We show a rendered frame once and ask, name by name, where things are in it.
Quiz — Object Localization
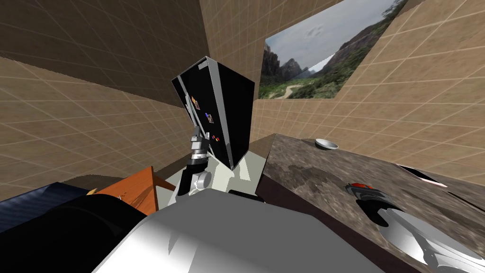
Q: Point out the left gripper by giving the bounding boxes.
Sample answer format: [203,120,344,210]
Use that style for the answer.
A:
[190,126,209,153]

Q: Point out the window with mountain view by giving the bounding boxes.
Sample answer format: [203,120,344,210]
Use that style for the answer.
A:
[258,0,409,100]

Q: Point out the grey fridge door handle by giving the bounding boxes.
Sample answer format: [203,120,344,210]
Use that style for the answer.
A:
[177,75,208,139]

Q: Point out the brown wooden table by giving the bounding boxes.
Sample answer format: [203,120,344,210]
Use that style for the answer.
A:
[86,165,177,217]

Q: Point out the dark blue furniture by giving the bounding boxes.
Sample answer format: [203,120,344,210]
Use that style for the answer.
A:
[0,182,90,234]

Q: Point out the grey bowl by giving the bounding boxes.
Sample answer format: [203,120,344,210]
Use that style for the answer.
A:
[314,138,340,151]

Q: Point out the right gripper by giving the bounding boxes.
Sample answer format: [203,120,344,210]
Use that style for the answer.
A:
[344,184,393,206]

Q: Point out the black fridge door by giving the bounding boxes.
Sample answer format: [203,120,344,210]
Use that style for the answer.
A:
[170,56,234,171]

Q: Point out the black fridge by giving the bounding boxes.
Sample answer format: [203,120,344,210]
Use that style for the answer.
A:
[170,56,256,171]

